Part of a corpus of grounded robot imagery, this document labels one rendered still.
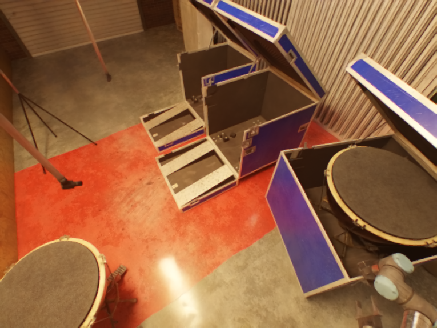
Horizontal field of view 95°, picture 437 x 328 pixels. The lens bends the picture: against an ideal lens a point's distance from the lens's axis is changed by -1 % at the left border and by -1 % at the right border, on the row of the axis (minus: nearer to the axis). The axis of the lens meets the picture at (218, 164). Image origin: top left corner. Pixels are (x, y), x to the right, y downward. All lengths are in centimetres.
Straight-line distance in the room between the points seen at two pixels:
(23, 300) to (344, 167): 239
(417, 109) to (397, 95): 12
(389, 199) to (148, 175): 258
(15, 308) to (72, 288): 33
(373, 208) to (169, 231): 192
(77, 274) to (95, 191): 153
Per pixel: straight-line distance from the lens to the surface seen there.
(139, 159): 319
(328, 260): 165
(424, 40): 315
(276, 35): 169
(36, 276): 192
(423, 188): 218
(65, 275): 181
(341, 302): 257
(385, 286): 127
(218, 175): 263
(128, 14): 740
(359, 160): 206
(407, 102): 136
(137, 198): 281
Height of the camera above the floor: 229
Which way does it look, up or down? 51 degrees down
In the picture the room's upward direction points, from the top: straight up
